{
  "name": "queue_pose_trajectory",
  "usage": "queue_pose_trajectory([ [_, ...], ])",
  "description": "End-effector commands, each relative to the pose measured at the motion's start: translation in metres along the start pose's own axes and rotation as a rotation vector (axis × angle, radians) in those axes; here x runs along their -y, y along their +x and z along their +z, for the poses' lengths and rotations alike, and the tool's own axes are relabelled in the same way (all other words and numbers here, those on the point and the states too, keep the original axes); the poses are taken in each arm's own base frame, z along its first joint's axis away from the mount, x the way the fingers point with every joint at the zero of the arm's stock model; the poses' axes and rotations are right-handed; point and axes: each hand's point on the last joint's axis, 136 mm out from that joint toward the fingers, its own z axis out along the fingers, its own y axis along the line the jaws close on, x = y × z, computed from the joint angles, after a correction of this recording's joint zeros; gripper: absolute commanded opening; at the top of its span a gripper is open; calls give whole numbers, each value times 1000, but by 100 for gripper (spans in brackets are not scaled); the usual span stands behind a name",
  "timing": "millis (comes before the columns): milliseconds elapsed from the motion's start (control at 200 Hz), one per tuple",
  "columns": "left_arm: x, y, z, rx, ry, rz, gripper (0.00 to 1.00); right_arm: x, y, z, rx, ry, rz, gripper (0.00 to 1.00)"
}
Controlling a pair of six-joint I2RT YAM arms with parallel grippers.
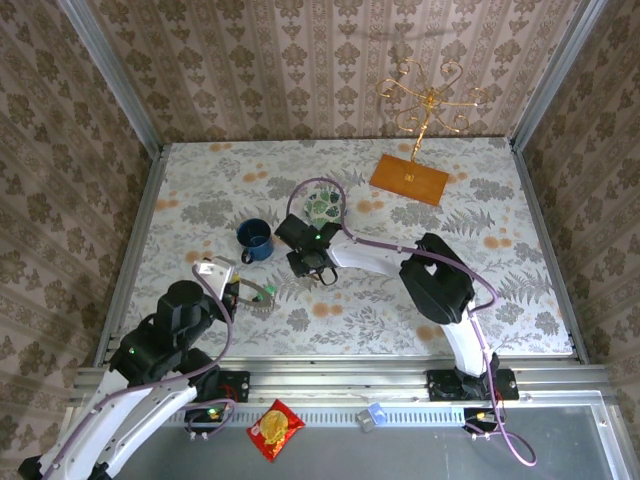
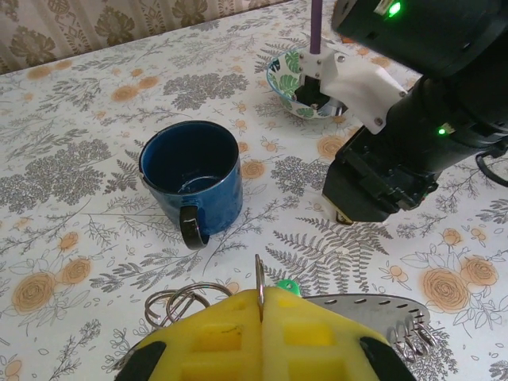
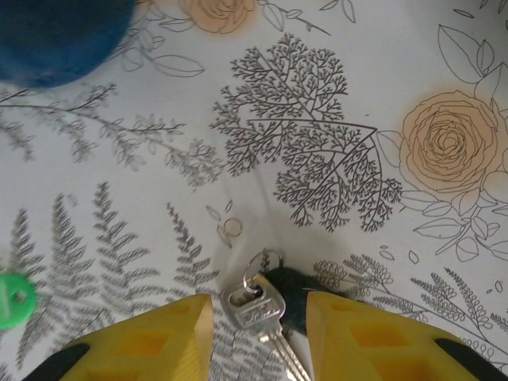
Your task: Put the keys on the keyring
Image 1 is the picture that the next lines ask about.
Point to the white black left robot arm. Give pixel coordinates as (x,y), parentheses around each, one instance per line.
(140,410)

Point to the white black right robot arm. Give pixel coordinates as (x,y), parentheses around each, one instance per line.
(360,257)

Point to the green leaf pattern bowl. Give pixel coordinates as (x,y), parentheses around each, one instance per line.
(325,212)

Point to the blue enamel mug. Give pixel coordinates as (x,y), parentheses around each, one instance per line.
(260,247)

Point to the black controller board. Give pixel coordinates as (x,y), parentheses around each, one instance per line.
(480,416)
(205,415)

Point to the gold stand with wooden base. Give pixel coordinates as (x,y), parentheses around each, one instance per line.
(407,180)

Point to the red snack packet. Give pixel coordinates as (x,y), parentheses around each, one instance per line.
(275,427)

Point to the small blue grey packet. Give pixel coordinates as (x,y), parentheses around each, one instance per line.
(370,417)

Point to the grey metal bench panel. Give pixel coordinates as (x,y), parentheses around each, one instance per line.
(400,455)

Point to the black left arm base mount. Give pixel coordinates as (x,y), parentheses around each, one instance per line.
(235,385)

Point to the aluminium table edge rail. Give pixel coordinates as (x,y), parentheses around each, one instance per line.
(542,240)
(140,240)

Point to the aluminium mounting rail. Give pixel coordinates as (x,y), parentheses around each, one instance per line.
(340,380)

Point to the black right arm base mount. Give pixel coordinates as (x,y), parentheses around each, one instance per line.
(440,385)

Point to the aluminium frame post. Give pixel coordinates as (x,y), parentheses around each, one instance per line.
(115,85)
(555,75)

